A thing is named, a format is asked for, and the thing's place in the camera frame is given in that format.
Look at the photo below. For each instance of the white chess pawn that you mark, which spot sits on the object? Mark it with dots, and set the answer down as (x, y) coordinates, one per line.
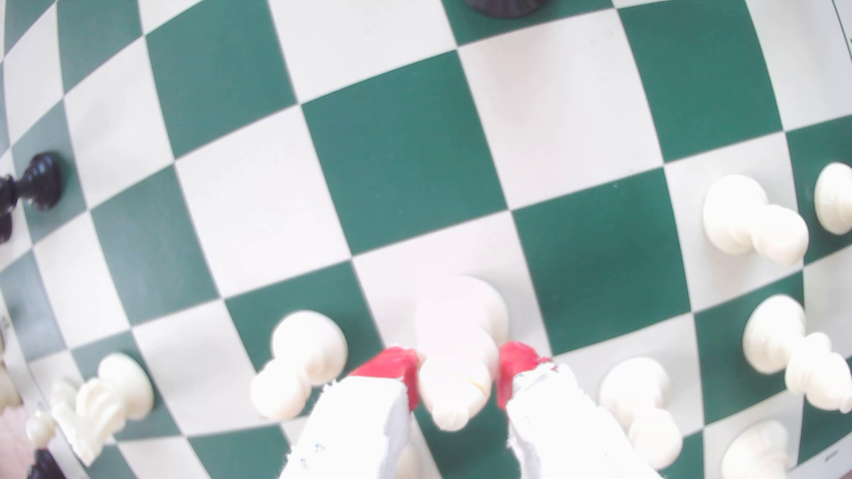
(755, 452)
(835, 198)
(639, 399)
(303, 352)
(749, 216)

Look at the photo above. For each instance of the white taped red gripper finger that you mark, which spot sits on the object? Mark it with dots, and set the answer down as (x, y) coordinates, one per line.
(363, 426)
(566, 432)

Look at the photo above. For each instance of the green and white chess board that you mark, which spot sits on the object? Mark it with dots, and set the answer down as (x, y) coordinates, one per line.
(406, 153)

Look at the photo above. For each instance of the black chess piece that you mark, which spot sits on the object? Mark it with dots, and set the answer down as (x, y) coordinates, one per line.
(506, 5)
(44, 467)
(4, 227)

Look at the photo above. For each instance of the white chess knight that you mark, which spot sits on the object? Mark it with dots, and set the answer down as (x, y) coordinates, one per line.
(100, 406)

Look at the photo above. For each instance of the black chess pawn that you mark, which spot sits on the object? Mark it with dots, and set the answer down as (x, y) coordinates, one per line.
(40, 181)

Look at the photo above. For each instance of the small white chess piece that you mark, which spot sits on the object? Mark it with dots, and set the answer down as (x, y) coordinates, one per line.
(40, 429)

